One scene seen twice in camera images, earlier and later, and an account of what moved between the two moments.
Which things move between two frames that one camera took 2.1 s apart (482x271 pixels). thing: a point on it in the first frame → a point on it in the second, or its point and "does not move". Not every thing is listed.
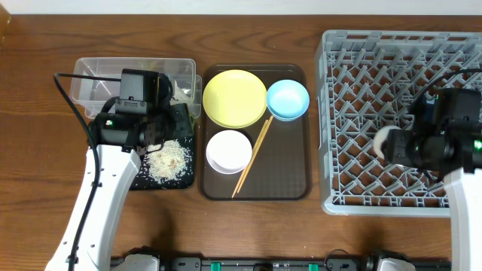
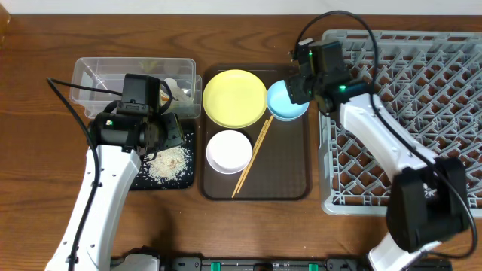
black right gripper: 394,147 → 298,90
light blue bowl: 288,100 does not move
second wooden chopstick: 255,153 does not move
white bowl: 229,152 does not move
